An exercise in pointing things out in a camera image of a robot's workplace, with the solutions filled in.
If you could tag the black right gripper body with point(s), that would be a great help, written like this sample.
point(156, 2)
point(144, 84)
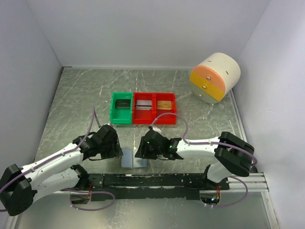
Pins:
point(152, 153)

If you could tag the silver card in red bin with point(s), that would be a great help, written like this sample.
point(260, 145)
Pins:
point(143, 105)

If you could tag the red plastic bin middle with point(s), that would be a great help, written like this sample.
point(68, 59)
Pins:
point(143, 117)

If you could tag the red plastic bin right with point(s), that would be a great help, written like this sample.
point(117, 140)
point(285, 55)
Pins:
point(168, 119)

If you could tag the aluminium frame rail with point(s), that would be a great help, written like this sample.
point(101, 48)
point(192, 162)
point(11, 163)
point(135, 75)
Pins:
point(254, 182)

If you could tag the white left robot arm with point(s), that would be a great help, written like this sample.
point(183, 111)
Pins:
point(20, 187)

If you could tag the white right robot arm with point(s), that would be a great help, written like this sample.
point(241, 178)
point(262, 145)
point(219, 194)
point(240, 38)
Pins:
point(234, 156)

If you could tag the green plastic bin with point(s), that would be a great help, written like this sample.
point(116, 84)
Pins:
point(121, 116)

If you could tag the round beige drawer cabinet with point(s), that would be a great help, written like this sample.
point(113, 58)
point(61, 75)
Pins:
point(212, 79)

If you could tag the red plastic bin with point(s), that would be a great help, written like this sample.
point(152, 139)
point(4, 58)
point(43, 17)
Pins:
point(168, 119)
point(143, 117)

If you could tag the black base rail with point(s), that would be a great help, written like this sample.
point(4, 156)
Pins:
point(142, 186)

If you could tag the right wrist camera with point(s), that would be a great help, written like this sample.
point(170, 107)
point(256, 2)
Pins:
point(156, 129)

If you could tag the orange card in red bin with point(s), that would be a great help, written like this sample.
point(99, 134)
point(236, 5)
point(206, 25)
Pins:
point(164, 105)

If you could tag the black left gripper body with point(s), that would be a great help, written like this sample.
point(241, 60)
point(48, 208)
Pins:
point(108, 150)

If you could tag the black card in green bin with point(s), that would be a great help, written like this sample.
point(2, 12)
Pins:
point(123, 104)

